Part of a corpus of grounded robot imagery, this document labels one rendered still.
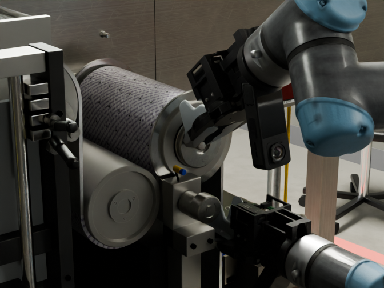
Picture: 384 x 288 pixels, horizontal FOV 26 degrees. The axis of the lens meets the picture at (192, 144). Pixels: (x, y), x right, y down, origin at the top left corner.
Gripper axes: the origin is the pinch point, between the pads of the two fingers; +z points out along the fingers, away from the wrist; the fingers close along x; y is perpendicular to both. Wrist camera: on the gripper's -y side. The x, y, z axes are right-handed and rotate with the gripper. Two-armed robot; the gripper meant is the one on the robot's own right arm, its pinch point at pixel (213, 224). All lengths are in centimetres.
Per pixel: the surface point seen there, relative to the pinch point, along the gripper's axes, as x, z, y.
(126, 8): -3.4, 30.0, 29.7
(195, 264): 8.8, -7.2, -1.5
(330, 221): -75, 46, -35
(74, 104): 24.7, -2.0, 24.1
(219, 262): 0.3, -2.0, -5.8
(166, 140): 11.3, -3.5, 17.1
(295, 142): -263, 257, -107
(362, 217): -213, 157, -109
